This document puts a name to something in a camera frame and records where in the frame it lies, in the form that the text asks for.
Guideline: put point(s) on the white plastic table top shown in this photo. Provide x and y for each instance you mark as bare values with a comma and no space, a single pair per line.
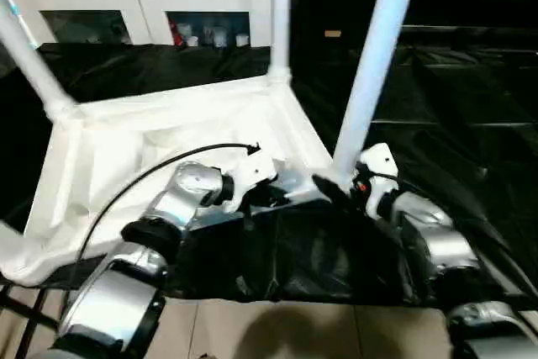
168,115

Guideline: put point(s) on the white plastic table leg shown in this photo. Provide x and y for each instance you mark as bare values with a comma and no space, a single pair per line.
378,48
8,233
33,56
281,14

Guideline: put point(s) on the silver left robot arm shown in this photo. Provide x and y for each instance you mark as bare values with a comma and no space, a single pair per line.
176,203

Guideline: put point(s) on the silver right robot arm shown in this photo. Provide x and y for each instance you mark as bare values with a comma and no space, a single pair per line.
437,233

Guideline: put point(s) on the black cloth mat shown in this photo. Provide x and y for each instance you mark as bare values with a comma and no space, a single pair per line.
315,258

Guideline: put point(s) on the small tan label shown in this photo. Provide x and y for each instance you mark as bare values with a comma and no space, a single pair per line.
333,33

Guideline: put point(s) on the red bottle in cabinet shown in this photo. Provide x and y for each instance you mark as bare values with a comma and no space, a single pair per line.
180,35

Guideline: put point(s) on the black metal stand leg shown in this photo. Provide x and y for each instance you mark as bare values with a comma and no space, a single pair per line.
25,304

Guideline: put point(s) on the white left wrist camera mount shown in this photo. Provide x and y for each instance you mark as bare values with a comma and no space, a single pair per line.
252,170

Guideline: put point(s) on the dark metal rail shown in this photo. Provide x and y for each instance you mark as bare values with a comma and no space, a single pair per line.
466,30

